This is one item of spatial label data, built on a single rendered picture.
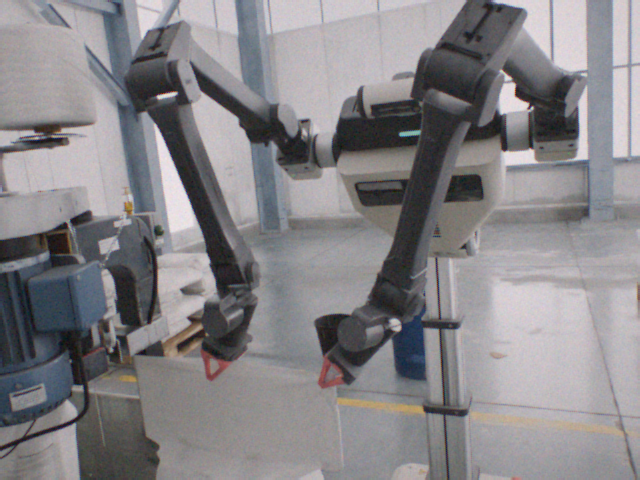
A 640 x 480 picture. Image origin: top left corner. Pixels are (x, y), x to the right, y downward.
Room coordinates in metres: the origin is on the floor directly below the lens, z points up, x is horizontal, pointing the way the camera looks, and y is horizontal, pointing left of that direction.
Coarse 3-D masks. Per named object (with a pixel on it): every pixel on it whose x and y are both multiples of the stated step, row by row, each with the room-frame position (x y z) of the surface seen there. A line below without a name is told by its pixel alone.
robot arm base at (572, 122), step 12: (540, 108) 1.05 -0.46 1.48; (576, 108) 1.04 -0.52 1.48; (540, 120) 1.07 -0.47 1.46; (552, 120) 1.05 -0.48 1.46; (564, 120) 1.04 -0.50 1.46; (576, 120) 1.06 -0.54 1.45; (540, 132) 1.08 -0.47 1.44; (552, 132) 1.07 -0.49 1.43; (564, 132) 1.06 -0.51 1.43; (576, 132) 1.05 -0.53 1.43
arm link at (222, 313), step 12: (252, 264) 0.97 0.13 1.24; (252, 276) 0.97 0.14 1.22; (228, 288) 0.98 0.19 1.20; (240, 288) 0.97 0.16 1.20; (252, 288) 0.97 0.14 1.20; (216, 300) 0.92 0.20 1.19; (228, 300) 0.93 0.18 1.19; (204, 312) 0.92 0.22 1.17; (216, 312) 0.90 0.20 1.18; (228, 312) 0.91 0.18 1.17; (240, 312) 0.94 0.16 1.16; (204, 324) 0.92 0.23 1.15; (216, 324) 0.91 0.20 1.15; (228, 324) 0.90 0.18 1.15; (216, 336) 0.91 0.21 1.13
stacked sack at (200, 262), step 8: (160, 256) 4.67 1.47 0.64; (168, 256) 4.64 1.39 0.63; (176, 256) 4.62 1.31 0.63; (184, 256) 4.63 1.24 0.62; (192, 256) 4.53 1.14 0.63; (200, 256) 4.53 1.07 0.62; (160, 264) 4.47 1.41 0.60; (168, 264) 4.43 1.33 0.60; (176, 264) 4.40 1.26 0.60; (184, 264) 4.38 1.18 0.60; (192, 264) 4.34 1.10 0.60; (200, 264) 4.35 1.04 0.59; (208, 264) 4.43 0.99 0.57
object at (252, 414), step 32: (160, 384) 1.10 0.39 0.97; (192, 384) 1.05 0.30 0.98; (224, 384) 1.00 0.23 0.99; (256, 384) 0.98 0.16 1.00; (288, 384) 0.96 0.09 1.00; (160, 416) 1.10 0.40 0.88; (192, 416) 1.05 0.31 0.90; (224, 416) 1.01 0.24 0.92; (256, 416) 0.98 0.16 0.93; (288, 416) 0.96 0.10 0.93; (320, 416) 0.94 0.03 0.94; (160, 448) 1.08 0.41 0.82; (192, 448) 1.05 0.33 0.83; (224, 448) 1.02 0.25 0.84; (256, 448) 0.98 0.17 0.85; (288, 448) 0.96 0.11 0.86; (320, 448) 0.94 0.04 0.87
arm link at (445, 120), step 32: (416, 96) 0.73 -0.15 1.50; (448, 96) 0.73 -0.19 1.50; (480, 96) 0.66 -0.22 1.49; (448, 128) 0.70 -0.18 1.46; (416, 160) 0.75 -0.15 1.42; (448, 160) 0.73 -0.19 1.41; (416, 192) 0.76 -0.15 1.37; (416, 224) 0.78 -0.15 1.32; (416, 256) 0.80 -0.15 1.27; (384, 288) 0.86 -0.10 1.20; (416, 288) 0.83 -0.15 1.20
